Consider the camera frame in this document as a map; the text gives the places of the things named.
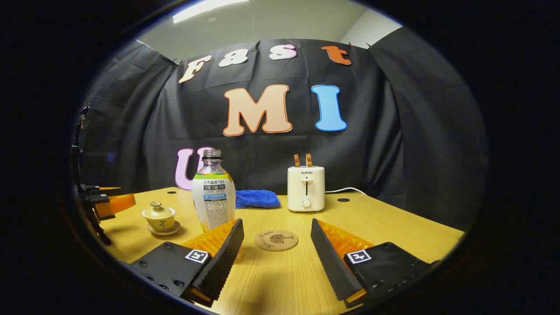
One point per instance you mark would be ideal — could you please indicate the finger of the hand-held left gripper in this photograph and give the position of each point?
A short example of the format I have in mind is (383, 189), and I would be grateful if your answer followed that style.
(98, 190)
(116, 204)

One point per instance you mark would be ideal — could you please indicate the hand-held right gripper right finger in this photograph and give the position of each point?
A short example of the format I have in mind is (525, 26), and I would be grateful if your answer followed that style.
(333, 267)

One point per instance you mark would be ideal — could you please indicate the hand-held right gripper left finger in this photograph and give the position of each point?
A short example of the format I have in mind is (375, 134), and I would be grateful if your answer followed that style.
(225, 262)

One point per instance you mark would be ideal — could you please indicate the yellow ceramic teacup lid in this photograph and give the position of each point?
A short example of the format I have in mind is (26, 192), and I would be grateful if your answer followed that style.
(157, 212)

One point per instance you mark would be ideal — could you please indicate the yellow ceramic teacup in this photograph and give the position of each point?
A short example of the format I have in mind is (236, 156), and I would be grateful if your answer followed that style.
(159, 224)

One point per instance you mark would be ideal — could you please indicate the round cork coaster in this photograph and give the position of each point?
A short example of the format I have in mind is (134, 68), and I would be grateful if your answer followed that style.
(276, 240)

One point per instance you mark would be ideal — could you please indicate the clear plastic water bottle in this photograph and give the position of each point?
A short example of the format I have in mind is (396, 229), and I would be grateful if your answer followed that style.
(213, 201)

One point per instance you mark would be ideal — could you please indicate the yellow ceramic saucer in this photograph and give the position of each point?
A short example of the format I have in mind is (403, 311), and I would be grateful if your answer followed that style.
(173, 231)

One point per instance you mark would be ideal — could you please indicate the blue towel cloth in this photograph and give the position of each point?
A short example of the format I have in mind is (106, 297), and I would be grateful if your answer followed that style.
(258, 199)

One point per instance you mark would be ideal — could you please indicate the cream white toaster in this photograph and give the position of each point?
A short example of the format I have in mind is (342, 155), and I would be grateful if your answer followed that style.
(306, 188)

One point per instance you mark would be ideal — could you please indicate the toast bread slice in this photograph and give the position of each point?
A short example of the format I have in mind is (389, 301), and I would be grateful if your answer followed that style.
(309, 160)
(296, 160)

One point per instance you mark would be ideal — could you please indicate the black backdrop cloth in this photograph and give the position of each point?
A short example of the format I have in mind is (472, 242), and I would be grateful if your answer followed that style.
(262, 148)

